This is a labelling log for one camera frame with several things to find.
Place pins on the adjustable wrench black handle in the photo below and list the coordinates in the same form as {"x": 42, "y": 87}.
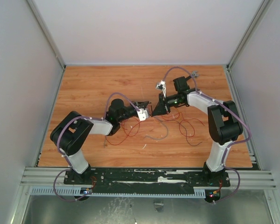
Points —
{"x": 195, "y": 74}

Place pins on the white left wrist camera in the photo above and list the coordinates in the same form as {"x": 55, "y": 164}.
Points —
{"x": 143, "y": 114}

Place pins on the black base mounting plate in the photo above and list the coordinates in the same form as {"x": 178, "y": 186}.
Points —
{"x": 144, "y": 180}

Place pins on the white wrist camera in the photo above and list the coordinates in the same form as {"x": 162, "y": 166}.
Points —
{"x": 143, "y": 114}
{"x": 162, "y": 87}

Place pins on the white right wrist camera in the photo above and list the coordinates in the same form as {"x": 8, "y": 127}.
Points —
{"x": 162, "y": 87}

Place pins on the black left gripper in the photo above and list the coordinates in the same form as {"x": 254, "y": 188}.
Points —
{"x": 140, "y": 104}

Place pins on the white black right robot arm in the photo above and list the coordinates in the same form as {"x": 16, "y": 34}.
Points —
{"x": 224, "y": 128}

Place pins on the aluminium frame rail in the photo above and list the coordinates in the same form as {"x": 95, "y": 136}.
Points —
{"x": 256, "y": 179}

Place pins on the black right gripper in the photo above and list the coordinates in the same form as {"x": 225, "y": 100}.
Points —
{"x": 166, "y": 106}

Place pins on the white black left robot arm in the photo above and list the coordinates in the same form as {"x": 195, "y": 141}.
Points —
{"x": 70, "y": 134}

